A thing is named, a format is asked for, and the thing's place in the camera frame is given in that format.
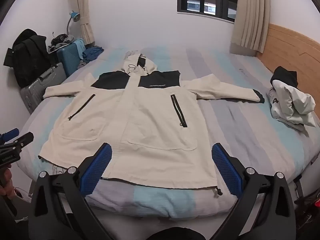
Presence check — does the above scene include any folded white and black jacket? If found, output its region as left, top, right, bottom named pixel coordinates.
left=269, top=66, right=317, bottom=132

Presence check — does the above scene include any grey clothes pile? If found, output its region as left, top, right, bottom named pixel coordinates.
left=47, top=32, right=75, bottom=53

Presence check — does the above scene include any cream and black hooded jacket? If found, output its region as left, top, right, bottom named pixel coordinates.
left=38, top=50, right=265, bottom=196

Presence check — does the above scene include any black coat on wall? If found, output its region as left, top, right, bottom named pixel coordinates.
left=3, top=29, right=57, bottom=88

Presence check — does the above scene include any beige curtain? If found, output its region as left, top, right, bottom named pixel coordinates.
left=69, top=0, right=97, bottom=47
left=230, top=0, right=272, bottom=57

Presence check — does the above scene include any silver ribbed suitcase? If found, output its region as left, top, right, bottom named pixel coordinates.
left=20, top=62, right=67, bottom=115

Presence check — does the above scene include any blue desk lamp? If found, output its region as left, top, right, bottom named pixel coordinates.
left=66, top=10, right=81, bottom=37

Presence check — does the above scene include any blue suitcase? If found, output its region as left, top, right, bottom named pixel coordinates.
left=56, top=41, right=84, bottom=78

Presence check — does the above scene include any person's left hand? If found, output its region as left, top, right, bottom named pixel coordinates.
left=0, top=166, right=13, bottom=197

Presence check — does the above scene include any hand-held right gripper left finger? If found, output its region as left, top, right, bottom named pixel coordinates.
left=28, top=142, right=113, bottom=240

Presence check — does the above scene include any light blue cloth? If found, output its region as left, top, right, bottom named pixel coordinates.
left=74, top=39, right=86, bottom=60

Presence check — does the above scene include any wooden headboard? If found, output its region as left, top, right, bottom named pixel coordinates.
left=257, top=24, right=320, bottom=97

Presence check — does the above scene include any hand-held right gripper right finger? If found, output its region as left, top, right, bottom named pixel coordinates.
left=211, top=142, right=297, bottom=240

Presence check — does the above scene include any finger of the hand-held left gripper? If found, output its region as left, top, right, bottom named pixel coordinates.
left=10, top=132, right=34, bottom=147
left=0, top=128, right=20, bottom=142

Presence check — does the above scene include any blue clothes pile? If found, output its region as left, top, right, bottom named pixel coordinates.
left=81, top=45, right=104, bottom=64

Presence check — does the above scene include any bed with striped sheet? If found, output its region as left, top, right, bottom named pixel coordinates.
left=19, top=45, right=320, bottom=218

